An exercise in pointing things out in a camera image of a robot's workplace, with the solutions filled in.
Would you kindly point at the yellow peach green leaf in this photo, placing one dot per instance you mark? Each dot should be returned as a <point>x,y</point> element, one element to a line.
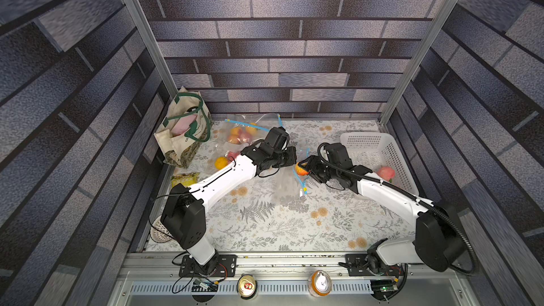
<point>251,129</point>

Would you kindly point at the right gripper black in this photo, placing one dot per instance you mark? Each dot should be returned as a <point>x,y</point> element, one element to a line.
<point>315,166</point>

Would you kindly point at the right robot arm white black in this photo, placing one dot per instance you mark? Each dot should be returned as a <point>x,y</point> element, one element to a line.
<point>439,242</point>

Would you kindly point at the clear zip-top bag blue zipper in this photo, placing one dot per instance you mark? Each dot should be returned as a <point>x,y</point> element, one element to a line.
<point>263,122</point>

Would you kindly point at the white round strainer bowl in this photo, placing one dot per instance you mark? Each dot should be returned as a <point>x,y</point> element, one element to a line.
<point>159,233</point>

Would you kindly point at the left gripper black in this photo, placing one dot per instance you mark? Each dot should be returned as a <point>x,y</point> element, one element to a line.
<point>292,153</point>

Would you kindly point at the orange clear bottle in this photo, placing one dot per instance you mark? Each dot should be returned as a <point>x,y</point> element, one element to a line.
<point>319,284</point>

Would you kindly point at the white plastic mesh basket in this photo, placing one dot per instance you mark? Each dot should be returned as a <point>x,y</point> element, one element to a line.
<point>375,150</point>

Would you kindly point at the canvas tote bag green handles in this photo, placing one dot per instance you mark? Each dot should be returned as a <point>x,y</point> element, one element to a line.
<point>184,129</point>

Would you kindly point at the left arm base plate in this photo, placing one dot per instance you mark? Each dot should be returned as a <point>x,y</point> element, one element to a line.
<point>221,266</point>

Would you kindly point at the yellow snack packet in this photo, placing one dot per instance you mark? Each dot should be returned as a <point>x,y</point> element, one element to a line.
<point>186,179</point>

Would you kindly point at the large pink peach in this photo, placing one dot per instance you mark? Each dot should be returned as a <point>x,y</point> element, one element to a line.
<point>386,173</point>

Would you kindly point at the wrinkled yellow red peach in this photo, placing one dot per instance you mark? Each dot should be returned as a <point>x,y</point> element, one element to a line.
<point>301,169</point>

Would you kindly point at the yellow peach top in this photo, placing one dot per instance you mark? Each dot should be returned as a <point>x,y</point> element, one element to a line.
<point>221,162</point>

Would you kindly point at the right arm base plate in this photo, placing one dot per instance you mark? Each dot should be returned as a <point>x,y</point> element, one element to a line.
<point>369,265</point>

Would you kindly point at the pink peach with leaf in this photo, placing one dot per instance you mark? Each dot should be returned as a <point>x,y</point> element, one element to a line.
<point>245,137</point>

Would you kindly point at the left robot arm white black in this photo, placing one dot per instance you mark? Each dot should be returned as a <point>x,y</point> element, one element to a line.
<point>184,214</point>

